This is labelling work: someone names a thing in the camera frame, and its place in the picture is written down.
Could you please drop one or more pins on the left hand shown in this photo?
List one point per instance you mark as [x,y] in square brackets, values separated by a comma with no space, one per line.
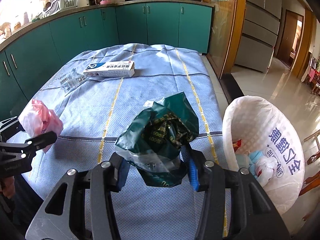
[8,187]

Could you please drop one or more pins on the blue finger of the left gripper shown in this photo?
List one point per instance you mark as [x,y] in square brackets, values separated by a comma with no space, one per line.
[43,141]

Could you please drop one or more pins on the pink plastic bag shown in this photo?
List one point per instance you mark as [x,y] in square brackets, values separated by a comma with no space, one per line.
[37,119]

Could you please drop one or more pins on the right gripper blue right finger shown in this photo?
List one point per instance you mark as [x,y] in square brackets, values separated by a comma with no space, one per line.
[187,155]

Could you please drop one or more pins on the red foil snack bag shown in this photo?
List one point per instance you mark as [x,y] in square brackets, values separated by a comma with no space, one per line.
[237,144]

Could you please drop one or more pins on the wooden chair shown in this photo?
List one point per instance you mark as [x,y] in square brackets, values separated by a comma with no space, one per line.
[313,181]

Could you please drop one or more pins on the white plastic bag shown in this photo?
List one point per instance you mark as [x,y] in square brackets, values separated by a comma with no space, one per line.
[265,169]

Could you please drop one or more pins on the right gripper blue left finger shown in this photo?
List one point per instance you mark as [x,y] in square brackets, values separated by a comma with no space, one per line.
[120,171]

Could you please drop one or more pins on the wooden glass sliding door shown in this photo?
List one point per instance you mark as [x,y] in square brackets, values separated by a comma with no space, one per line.
[225,34]

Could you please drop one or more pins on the white dish rack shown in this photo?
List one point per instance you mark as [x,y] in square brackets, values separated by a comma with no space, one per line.
[58,6]

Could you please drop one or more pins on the blue white medicine box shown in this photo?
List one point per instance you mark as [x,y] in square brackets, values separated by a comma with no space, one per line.
[111,69]

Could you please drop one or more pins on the white lined trash bin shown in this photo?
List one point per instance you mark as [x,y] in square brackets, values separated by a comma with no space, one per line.
[263,127]

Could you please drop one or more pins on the pink bowl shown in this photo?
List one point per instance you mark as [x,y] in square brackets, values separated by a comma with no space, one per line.
[103,2]

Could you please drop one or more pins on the clear printed snack wrapper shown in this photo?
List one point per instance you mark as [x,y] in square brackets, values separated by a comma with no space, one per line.
[71,81]

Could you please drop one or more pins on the green lower kitchen cabinets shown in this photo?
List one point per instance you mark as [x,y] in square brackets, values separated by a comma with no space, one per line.
[31,56]

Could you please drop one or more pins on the blue checked tablecloth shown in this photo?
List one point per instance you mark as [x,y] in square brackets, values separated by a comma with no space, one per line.
[101,108]

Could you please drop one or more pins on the grey refrigerator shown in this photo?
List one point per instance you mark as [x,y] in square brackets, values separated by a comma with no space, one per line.
[259,34]

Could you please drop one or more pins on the dark green foil bag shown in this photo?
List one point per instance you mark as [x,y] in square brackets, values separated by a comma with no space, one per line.
[153,141]

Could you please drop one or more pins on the light blue face mask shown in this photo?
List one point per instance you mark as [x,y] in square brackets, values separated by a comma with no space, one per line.
[249,161]

